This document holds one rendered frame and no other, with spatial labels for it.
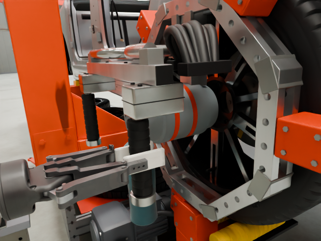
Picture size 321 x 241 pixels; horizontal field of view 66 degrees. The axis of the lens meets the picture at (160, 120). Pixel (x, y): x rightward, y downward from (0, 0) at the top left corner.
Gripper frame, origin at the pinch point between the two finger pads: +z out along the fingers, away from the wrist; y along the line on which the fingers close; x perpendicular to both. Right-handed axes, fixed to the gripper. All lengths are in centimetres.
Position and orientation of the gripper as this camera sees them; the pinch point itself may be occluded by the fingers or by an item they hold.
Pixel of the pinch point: (140, 156)
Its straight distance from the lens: 42.2
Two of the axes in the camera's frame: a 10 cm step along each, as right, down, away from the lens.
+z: 8.7, -1.7, 4.6
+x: -0.5, -9.6, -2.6
